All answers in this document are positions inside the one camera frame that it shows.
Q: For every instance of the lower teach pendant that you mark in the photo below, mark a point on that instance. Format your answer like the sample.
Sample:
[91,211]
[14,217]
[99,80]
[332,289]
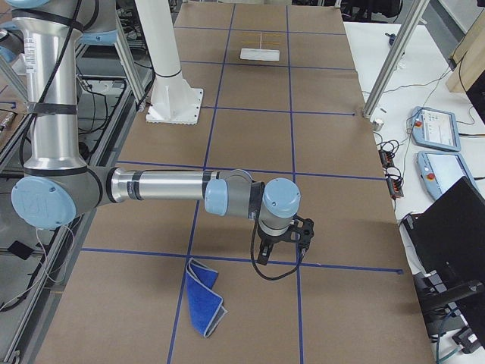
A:
[440,170]

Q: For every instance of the teach pendant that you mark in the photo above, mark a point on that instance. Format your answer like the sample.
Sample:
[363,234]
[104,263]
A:
[435,129]
[440,170]

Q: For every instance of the upper teach pendant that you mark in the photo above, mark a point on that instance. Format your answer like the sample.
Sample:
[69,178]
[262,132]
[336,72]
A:
[435,129]

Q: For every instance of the blue towel with grey trim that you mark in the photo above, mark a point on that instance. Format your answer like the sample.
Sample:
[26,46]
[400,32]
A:
[206,307]

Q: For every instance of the small metal cylinder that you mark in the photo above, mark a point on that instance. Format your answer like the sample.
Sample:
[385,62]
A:
[377,124]

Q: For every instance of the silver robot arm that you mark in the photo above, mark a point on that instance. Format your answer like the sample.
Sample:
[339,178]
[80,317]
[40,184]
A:
[58,185]

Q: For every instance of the black laptop monitor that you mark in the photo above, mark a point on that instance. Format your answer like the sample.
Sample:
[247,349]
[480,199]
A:
[449,239]

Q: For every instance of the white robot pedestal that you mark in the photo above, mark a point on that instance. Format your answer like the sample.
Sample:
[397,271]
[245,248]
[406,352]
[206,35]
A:
[173,100]

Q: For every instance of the aluminium frame post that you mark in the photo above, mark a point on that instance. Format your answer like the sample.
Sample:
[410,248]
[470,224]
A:
[395,53]

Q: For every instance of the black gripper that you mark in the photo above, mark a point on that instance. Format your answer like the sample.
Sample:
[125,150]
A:
[271,240]

